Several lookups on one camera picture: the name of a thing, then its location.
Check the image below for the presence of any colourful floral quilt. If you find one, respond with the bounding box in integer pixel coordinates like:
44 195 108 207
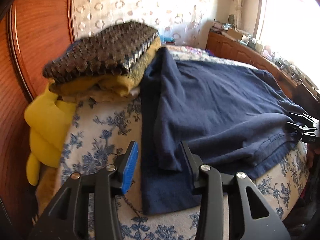
164 44 216 61

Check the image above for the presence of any dark patterned folded cloth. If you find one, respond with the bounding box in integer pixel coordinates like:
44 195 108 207
42 21 158 84

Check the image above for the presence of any person's right hand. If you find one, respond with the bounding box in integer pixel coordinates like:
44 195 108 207
306 144 320 170

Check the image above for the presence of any yellow pillow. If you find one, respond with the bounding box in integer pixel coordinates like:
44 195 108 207
24 88 76 186

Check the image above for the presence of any sheer circle-patterned curtain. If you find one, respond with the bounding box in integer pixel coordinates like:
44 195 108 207
68 0 233 48

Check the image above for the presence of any blue floral bed sheet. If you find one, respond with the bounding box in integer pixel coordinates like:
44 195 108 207
53 55 309 240

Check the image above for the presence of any navy blue printed t-shirt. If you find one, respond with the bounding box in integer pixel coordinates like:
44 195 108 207
140 47 304 215

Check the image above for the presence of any wooden side cabinet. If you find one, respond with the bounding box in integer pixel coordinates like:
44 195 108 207
206 31 297 99

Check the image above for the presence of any cardboard box on cabinet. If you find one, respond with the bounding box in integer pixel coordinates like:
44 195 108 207
227 28 244 41

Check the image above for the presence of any mustard folded cloth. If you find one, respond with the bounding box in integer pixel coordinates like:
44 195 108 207
48 37 161 103

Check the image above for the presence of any blue item by curtain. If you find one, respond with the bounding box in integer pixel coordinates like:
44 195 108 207
160 35 175 45

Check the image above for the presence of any wooden headboard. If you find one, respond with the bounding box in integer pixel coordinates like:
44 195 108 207
1 0 74 236

